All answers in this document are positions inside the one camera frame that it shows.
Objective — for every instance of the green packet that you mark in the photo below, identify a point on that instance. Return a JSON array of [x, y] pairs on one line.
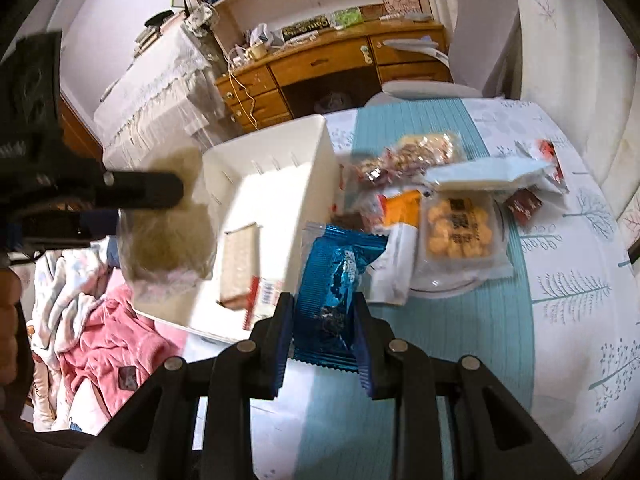
[[347, 17]]

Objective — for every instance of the clear bag of nut brittle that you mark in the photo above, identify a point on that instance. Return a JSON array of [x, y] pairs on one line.
[[425, 150]]

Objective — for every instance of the white lace cloth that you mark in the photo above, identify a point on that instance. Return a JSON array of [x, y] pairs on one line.
[[150, 95]]

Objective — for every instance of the small dark red packet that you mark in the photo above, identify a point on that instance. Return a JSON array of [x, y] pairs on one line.
[[522, 205]]

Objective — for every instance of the white floral curtain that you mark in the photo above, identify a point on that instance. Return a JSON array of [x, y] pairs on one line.
[[575, 60]]

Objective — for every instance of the wooden desk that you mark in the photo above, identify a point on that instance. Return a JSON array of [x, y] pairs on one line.
[[325, 60]]

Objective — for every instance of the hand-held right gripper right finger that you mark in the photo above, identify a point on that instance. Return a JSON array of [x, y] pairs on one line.
[[362, 350]]

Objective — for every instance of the patterned cloth bag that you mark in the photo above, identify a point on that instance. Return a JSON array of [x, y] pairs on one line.
[[200, 17]]

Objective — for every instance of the white printed blanket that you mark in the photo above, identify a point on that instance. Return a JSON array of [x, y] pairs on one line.
[[65, 280]]

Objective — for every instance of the orange and white snack packet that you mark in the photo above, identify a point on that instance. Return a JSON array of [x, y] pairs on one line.
[[400, 210]]

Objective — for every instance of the cream mug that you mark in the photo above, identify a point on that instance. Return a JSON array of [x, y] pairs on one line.
[[258, 51]]

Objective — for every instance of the person's left hand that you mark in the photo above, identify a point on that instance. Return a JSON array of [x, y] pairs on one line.
[[10, 330]]

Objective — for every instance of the yellow cookie pack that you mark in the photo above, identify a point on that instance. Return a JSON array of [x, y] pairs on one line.
[[455, 230]]

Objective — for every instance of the blue snack packet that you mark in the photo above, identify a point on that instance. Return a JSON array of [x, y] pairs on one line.
[[340, 270]]

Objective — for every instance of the plastic bag under desk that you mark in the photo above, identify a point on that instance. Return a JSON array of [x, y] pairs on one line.
[[332, 102]]

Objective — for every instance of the white plastic bag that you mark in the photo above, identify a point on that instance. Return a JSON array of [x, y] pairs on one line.
[[260, 35]]

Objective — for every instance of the dark red snack packet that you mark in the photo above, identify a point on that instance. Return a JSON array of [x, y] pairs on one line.
[[372, 172]]

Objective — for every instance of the pale blue white packet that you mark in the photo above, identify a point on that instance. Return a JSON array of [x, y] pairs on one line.
[[475, 175]]

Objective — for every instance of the red and white snack packet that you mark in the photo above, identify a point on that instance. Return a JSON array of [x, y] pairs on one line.
[[262, 295]]

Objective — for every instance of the black object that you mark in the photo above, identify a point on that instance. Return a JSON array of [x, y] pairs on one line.
[[157, 17]]

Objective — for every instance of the grey office chair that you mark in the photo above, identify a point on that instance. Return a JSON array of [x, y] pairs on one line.
[[480, 35]]

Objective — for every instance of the wooden door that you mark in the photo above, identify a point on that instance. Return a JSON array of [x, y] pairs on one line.
[[75, 130]]

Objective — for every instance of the clear bag of puffed snack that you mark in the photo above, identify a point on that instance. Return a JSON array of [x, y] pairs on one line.
[[165, 250]]

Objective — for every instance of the white plastic storage box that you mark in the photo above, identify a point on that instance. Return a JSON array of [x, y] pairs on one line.
[[270, 195]]

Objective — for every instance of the pink blanket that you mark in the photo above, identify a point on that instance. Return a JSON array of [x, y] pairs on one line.
[[110, 330]]

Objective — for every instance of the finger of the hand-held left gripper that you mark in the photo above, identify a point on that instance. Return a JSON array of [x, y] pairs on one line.
[[140, 190], [70, 230]]

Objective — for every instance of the brown wafer packet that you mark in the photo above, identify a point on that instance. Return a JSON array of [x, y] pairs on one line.
[[237, 265]]

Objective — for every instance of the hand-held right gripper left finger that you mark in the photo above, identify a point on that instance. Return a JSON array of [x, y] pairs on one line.
[[280, 345]]

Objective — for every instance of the dark patterned box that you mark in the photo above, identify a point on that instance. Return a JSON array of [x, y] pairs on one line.
[[305, 27]]

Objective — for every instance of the floral gift box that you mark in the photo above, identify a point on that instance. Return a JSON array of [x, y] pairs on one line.
[[400, 0]]

